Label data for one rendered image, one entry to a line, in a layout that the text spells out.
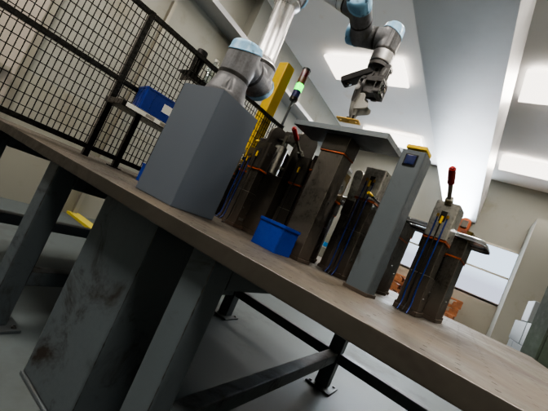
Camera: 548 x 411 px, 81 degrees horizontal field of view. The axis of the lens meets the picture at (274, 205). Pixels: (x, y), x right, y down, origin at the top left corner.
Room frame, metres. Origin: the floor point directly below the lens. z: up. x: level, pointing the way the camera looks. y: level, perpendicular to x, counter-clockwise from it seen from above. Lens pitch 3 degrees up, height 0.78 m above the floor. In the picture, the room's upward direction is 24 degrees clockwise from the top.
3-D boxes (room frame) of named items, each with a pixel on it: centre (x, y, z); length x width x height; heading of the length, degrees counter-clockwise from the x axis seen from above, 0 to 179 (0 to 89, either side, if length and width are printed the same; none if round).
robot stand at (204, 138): (1.13, 0.32, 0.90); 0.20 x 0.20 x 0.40; 57
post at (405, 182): (0.94, -0.33, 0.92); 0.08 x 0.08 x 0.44; 50
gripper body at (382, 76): (1.09, -0.14, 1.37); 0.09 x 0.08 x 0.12; 59
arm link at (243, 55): (1.14, 0.31, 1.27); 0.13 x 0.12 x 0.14; 159
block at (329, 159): (1.11, -0.13, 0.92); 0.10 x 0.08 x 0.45; 50
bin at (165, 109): (1.79, 0.77, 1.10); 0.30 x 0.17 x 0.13; 131
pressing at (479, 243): (1.51, -0.19, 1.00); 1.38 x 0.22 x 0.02; 50
